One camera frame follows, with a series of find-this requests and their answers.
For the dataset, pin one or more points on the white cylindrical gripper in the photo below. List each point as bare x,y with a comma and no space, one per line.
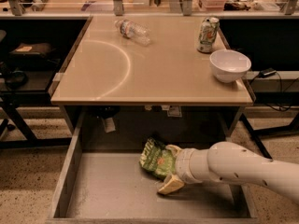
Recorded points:
184,165

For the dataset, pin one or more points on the green jalapeno chip bag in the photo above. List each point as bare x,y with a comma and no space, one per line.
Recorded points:
157,158

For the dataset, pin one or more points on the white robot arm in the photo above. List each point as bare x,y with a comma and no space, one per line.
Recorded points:
230,163

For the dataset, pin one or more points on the open grey drawer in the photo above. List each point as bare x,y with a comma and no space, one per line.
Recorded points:
102,183

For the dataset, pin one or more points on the white paper tag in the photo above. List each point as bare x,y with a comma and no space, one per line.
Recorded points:
109,125

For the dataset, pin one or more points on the white bowl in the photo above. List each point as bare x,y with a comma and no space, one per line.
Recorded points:
228,65

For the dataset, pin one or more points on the black power adapter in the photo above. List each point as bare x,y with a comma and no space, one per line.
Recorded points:
267,72

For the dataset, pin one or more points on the clear plastic water bottle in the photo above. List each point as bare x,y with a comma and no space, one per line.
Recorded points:
134,31

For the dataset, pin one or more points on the green white soda can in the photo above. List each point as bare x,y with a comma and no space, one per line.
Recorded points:
208,33

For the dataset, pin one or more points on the black headphones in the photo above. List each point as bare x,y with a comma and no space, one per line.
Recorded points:
13,79

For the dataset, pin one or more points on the black table leg frame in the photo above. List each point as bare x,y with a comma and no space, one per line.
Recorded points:
256,135

